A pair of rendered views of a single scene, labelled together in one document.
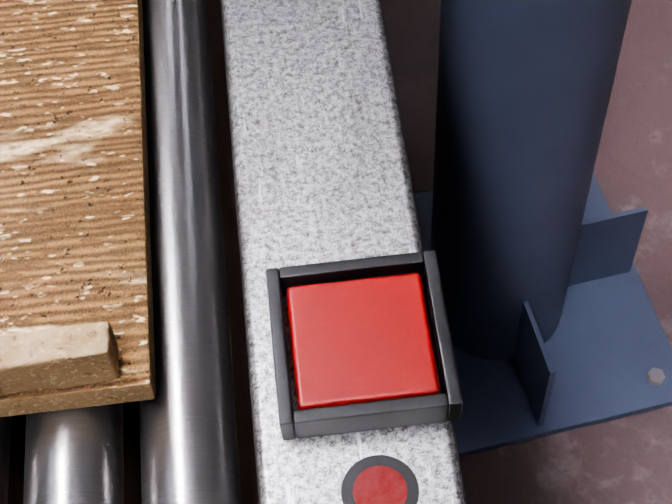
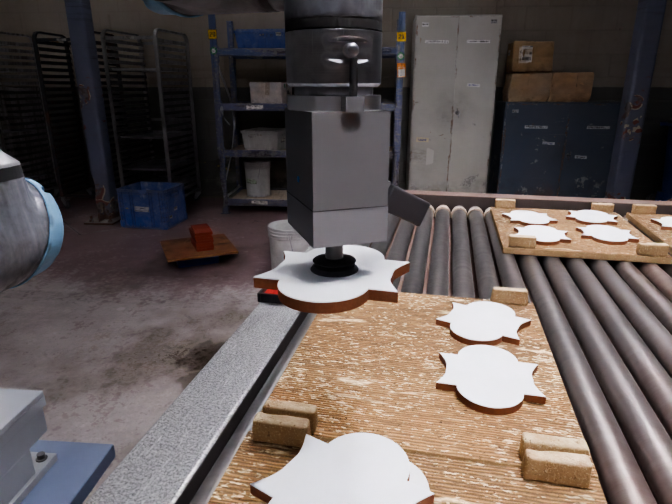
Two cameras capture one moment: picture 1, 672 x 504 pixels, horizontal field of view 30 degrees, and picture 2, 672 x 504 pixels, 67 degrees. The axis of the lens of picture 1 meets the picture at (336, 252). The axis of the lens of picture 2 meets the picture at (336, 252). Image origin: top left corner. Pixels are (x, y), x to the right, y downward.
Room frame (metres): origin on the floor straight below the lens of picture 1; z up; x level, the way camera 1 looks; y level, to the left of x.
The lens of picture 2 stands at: (1.07, 0.31, 1.29)
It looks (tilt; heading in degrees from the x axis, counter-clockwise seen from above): 18 degrees down; 195
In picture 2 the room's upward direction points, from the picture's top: straight up
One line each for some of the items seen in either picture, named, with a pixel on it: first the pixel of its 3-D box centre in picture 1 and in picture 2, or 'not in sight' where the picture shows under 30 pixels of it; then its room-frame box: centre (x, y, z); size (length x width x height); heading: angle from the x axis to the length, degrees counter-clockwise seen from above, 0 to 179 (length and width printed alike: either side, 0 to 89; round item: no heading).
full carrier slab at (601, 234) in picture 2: not in sight; (566, 225); (-0.30, 0.56, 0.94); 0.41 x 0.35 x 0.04; 2
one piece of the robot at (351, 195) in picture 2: not in sight; (360, 163); (0.65, 0.22, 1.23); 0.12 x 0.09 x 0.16; 124
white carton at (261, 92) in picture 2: not in sight; (271, 93); (-4.00, -1.71, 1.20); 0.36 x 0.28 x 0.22; 88
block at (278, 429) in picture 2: not in sight; (281, 429); (0.66, 0.14, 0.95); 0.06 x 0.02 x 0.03; 93
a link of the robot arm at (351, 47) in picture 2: not in sight; (335, 64); (0.66, 0.20, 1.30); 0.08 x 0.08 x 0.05
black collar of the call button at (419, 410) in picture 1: (361, 342); (283, 291); (0.26, -0.01, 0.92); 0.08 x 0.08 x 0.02; 2
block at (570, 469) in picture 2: not in sight; (556, 467); (0.65, 0.41, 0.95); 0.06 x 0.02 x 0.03; 93
